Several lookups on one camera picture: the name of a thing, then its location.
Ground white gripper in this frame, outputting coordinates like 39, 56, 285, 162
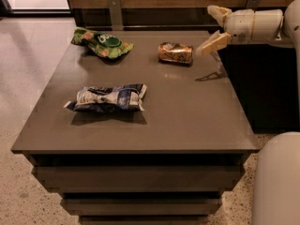
196, 5, 254, 55

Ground orange dented soda can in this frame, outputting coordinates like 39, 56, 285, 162
157, 42, 193, 65

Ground green snack bag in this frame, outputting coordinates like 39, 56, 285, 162
71, 27, 134, 59

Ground blue white chip bag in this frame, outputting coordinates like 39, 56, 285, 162
65, 83, 147, 113

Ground right metal wall bracket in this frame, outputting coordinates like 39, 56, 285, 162
245, 0, 261, 9

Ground metal wall bracket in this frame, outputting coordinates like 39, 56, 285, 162
108, 0, 124, 31
245, 0, 261, 9

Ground left metal wall bracket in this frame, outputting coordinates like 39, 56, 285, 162
108, 0, 124, 31

